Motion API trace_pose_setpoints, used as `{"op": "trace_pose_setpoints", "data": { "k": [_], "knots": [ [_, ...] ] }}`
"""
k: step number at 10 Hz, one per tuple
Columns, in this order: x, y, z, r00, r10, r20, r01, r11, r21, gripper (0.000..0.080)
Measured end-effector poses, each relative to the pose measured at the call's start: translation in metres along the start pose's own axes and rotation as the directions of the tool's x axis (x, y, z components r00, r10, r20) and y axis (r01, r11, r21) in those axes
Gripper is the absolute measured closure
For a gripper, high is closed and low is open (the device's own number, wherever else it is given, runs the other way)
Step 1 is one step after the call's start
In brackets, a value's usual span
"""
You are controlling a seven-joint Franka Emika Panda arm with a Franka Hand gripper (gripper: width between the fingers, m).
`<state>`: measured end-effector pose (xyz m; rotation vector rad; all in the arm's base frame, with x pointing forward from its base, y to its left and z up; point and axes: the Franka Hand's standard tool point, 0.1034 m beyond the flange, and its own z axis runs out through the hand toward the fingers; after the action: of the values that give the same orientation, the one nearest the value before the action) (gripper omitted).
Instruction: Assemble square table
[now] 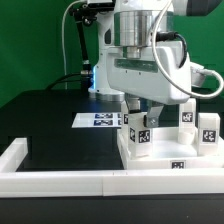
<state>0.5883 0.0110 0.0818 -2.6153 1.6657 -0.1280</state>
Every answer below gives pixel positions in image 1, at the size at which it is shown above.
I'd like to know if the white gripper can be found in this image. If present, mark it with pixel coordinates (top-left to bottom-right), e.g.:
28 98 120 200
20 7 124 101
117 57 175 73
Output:
106 44 191 128

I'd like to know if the white U-shaped fence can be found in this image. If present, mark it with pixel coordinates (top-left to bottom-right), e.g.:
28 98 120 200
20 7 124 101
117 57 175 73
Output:
0 138 224 198

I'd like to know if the white square tabletop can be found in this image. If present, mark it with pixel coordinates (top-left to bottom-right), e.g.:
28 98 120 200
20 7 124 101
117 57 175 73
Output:
117 127 224 170

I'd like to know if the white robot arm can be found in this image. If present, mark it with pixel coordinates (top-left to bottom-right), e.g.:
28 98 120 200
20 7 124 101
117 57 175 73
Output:
87 0 224 128

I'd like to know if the white marker plate with tags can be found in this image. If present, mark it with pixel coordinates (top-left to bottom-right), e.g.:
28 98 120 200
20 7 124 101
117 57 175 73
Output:
72 112 121 128

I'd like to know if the black cable bundle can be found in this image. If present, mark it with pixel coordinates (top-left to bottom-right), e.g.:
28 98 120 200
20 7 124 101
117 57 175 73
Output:
45 71 93 91

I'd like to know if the white cable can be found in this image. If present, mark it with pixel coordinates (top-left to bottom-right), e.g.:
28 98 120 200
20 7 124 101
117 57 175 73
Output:
61 0 224 100

